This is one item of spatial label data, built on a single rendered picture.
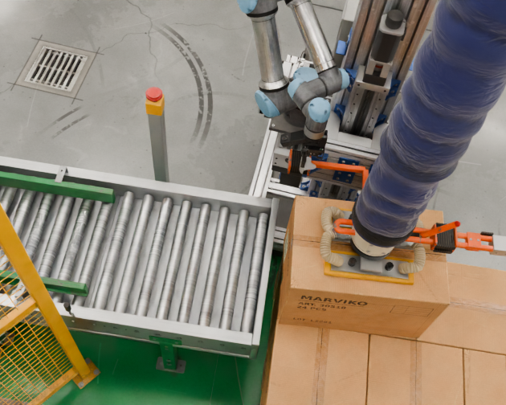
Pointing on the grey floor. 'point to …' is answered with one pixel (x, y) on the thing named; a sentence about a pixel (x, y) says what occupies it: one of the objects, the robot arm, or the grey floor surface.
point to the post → (158, 138)
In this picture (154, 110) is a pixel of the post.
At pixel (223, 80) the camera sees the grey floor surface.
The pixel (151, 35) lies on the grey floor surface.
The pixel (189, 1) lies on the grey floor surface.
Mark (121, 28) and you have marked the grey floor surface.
